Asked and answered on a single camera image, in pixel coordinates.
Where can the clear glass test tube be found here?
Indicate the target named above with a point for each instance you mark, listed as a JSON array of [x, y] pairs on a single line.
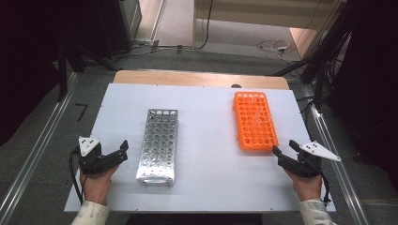
[[259, 118]]

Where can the orange plastic test tube rack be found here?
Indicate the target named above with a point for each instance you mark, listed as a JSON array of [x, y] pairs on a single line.
[[255, 131]]

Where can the metal floor rail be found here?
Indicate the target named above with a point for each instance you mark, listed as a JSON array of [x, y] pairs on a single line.
[[338, 175], [34, 150]]

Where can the silver metal test tube rack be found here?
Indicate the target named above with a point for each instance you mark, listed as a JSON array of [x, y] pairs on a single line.
[[159, 146]]

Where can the person's right hand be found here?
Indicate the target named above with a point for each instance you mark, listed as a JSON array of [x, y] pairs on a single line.
[[308, 189]]

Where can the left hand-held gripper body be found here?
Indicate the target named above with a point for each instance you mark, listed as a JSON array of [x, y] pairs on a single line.
[[89, 162]]

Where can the dark cabinet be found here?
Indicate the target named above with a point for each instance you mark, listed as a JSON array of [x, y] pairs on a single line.
[[112, 28]]

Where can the person's left hand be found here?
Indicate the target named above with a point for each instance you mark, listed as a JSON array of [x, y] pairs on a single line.
[[97, 187]]

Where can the wooden table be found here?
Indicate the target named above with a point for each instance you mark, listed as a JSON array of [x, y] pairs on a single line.
[[200, 78]]

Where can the black metal stand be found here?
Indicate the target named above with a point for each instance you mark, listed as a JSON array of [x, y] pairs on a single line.
[[62, 75], [319, 59]]

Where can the light wooden panel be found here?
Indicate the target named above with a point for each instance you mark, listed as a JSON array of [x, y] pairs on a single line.
[[302, 40]]

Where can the grey power strip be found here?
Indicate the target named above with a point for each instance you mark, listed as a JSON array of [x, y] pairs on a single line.
[[146, 42]]

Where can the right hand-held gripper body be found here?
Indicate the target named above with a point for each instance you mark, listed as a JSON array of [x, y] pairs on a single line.
[[308, 165]]

